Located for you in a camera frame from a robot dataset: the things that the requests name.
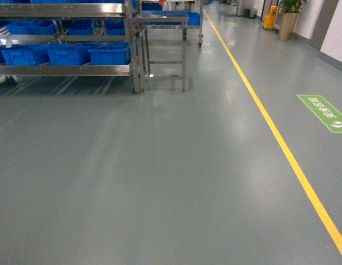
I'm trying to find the small stainless steel table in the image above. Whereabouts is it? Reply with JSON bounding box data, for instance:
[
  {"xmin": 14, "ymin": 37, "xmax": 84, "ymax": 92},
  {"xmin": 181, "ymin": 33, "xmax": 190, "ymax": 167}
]
[{"xmin": 133, "ymin": 11, "xmax": 188, "ymax": 92}]

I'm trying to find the yellow mop bucket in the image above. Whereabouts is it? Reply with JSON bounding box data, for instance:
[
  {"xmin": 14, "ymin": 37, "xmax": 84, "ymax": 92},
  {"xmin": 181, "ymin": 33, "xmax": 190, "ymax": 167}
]
[{"xmin": 263, "ymin": 6, "xmax": 277, "ymax": 30}]

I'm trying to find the green floor sign sticker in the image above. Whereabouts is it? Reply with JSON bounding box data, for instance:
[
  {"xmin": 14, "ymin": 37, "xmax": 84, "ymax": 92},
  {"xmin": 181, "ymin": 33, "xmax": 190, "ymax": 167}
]
[{"xmin": 297, "ymin": 94, "xmax": 342, "ymax": 134}]

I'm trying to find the potted plant in tan pot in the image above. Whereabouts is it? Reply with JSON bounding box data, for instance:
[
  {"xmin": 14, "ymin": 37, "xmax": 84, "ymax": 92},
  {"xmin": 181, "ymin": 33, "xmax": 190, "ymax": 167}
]
[{"xmin": 279, "ymin": 0, "xmax": 307, "ymax": 41}]

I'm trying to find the far steel trolley rack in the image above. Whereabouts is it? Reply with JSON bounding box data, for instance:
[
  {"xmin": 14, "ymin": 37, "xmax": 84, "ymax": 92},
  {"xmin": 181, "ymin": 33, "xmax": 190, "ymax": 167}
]
[{"xmin": 141, "ymin": 1, "xmax": 205, "ymax": 47}]

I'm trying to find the steel shelving rack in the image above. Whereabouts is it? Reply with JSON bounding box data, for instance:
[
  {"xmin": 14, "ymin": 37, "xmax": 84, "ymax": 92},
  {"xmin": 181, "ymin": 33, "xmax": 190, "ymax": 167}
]
[{"xmin": 0, "ymin": 1, "xmax": 141, "ymax": 93}]

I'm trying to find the blue bin with red bags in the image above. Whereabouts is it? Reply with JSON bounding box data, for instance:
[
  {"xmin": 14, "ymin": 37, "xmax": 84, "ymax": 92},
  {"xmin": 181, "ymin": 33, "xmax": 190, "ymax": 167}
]
[{"xmin": 88, "ymin": 42, "xmax": 132, "ymax": 66}]

